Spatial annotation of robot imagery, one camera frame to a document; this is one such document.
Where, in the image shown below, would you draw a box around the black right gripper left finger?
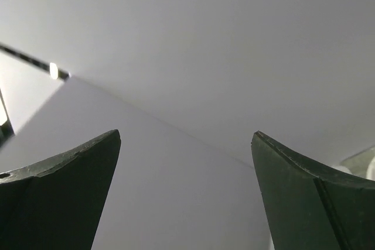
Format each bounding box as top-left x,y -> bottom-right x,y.
1,129 -> 121,249

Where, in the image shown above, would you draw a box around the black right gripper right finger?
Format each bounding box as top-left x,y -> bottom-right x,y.
251,131 -> 374,249

